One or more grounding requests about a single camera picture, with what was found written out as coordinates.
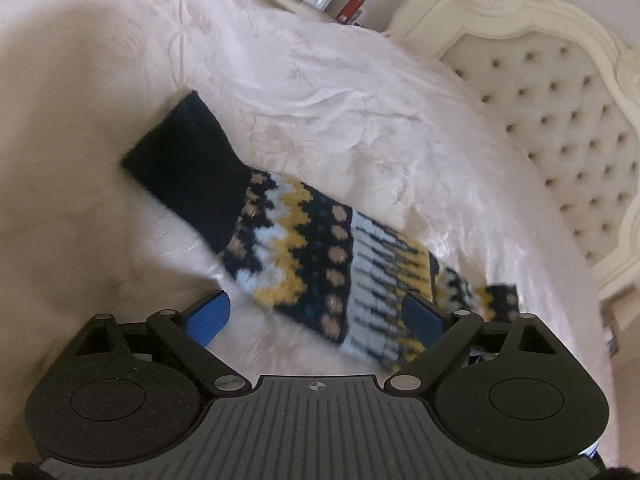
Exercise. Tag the white embroidered bedspread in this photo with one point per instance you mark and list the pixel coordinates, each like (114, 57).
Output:
(350, 110)

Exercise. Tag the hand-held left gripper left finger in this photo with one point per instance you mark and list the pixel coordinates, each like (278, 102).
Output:
(207, 319)

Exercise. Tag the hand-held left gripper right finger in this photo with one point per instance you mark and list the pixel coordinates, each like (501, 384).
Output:
(422, 321)

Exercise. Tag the patterned knit sweater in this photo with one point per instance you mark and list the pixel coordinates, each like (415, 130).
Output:
(310, 240)

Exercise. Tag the cream tufted headboard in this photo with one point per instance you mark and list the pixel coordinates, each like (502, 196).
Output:
(550, 110)

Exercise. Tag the red box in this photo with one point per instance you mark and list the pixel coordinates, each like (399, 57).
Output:
(351, 6)

